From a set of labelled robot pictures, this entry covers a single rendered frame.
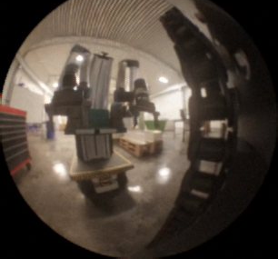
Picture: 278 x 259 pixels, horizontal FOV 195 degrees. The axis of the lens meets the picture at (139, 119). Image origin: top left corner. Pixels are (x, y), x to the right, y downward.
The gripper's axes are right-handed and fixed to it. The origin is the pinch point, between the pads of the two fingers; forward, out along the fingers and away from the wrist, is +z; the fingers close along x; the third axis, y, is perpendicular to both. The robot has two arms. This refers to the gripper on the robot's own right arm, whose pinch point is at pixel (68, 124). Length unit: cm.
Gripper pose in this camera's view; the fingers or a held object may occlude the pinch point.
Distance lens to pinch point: 31.3
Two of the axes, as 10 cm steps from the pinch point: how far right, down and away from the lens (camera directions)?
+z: 3.8, 9.0, -2.3
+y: -6.3, 4.3, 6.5
